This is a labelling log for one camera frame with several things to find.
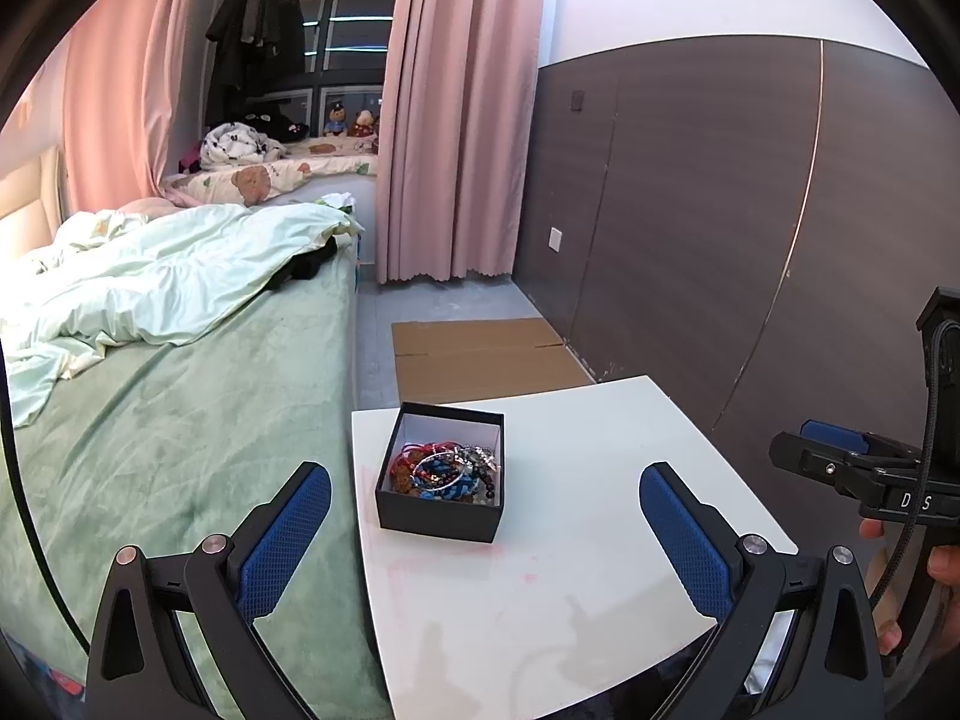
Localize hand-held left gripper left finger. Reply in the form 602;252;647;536
85;461;333;720

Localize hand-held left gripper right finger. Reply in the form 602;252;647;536
639;461;890;720

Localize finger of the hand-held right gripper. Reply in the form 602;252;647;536
769;431;923;502
799;420;875;455

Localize black jewelry box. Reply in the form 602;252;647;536
373;401;507;547

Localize red cord bracelet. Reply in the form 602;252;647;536
388;441;451;477

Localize blue braided bracelet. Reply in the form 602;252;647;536
412;465;481;502

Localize thin silver bangle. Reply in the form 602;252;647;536
411;451;475;492

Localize person's right hand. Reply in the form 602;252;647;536
857;517;960;657

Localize bed with green sheet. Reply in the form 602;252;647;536
0;142;395;720

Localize flat cardboard sheet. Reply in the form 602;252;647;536
391;317;597;410

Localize black garment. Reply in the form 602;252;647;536
266;238;338;292

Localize light green duvet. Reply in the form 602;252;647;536
0;202;365;428

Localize pink pillow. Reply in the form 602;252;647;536
112;197;196;220

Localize cream bear print blanket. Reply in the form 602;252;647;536
161;154;380;207

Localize white black patterned blanket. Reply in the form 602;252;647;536
199;122;290;166

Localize black plush toy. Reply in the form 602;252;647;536
238;111;310;142

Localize beige headboard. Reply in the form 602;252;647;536
0;146;65;263

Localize pink curtain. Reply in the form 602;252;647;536
64;0;203;211
375;0;541;286

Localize dark window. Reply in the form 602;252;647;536
270;0;398;102

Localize hanging dark clothes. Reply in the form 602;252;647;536
206;0;305;102

